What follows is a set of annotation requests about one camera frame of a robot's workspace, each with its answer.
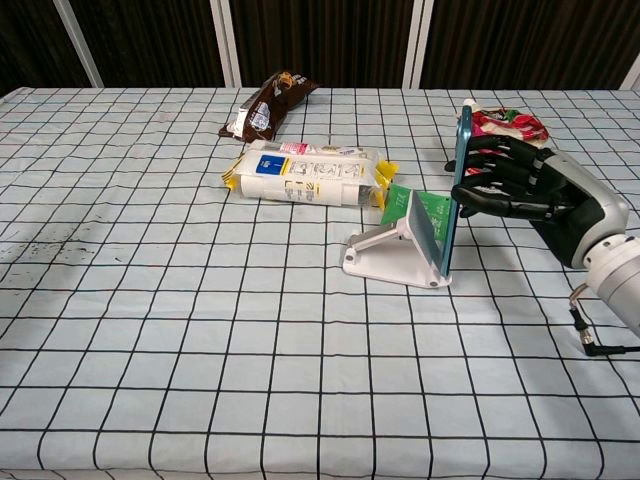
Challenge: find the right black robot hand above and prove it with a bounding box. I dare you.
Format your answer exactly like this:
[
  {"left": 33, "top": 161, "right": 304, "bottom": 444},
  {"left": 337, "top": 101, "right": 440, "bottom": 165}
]
[{"left": 444, "top": 133, "right": 630, "bottom": 271}]

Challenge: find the white black checkered tablecloth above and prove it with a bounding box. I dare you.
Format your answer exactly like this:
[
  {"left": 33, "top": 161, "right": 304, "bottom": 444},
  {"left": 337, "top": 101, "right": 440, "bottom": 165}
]
[{"left": 0, "top": 87, "right": 640, "bottom": 480}]

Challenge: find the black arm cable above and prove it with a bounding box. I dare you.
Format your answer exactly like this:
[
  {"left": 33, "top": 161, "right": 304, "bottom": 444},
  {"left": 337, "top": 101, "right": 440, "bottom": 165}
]
[{"left": 569, "top": 282, "right": 640, "bottom": 357}]

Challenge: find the red spout pouch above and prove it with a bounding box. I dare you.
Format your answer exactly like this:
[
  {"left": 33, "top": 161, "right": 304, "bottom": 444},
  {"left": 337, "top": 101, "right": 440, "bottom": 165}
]
[{"left": 462, "top": 98, "right": 550, "bottom": 149}]

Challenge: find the green sachet packet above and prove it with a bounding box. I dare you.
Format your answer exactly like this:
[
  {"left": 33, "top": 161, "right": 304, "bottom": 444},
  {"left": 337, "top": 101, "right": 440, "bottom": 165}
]
[{"left": 379, "top": 183, "right": 454, "bottom": 251}]

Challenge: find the white folding phone stand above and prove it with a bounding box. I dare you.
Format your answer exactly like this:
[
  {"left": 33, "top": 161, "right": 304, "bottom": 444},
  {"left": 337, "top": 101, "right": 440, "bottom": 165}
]
[{"left": 341, "top": 189, "right": 454, "bottom": 290}]

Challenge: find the white yellow snack package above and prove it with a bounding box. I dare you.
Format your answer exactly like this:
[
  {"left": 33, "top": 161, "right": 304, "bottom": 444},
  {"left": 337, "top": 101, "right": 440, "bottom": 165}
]
[{"left": 221, "top": 138, "right": 399, "bottom": 209}]

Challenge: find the black smartphone with blue edge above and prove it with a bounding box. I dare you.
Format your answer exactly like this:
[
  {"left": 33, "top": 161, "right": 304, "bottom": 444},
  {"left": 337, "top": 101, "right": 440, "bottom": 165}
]
[{"left": 439, "top": 104, "right": 474, "bottom": 278}]

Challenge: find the brown chocolate snack wrapper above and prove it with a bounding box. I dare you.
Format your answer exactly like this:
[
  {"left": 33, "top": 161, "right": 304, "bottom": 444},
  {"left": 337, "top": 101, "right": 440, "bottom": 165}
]
[{"left": 218, "top": 69, "right": 319, "bottom": 141}]

